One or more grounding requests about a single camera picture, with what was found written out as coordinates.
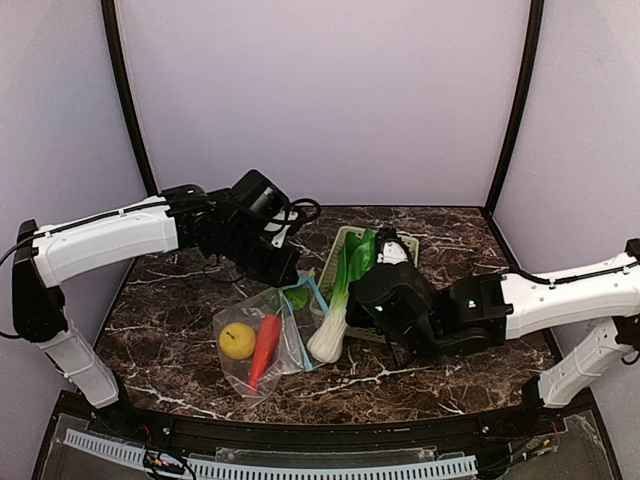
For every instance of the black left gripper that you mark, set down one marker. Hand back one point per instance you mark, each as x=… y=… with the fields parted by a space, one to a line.
x=279 y=265

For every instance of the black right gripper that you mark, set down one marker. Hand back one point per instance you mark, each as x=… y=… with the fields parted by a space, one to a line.
x=368 y=306

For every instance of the green toy leafy vegetable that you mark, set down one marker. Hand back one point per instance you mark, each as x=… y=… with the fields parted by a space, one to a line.
x=356 y=257

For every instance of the clear zip top bag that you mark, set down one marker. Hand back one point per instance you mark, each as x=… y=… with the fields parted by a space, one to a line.
x=247 y=311

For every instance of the red toy chili pepper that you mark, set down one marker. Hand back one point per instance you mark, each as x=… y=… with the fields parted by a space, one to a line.
x=279 y=341

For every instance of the yellow toy lemon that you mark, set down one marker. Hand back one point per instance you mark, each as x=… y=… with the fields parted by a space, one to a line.
x=237 y=341

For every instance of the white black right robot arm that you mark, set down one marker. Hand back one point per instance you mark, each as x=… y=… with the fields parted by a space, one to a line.
x=483 y=311

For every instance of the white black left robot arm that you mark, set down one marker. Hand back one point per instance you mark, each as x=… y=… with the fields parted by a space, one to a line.
x=247 y=224

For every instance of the pale green plastic basket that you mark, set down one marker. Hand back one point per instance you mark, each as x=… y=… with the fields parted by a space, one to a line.
x=325 y=285

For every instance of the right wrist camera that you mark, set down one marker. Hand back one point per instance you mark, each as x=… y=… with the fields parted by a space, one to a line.
x=391 y=249

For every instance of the black front frame rail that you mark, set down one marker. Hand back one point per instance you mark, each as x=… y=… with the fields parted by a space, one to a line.
x=199 y=434

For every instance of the white slotted cable duct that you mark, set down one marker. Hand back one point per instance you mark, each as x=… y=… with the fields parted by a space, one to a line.
x=259 y=465

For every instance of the black frame left post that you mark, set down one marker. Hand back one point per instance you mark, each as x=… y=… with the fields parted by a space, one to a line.
x=116 y=52

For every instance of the black frame post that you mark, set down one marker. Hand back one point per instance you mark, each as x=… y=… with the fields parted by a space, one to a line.
x=521 y=92
x=116 y=52

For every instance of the black frame right post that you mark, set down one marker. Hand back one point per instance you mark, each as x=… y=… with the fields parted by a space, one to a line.
x=521 y=92

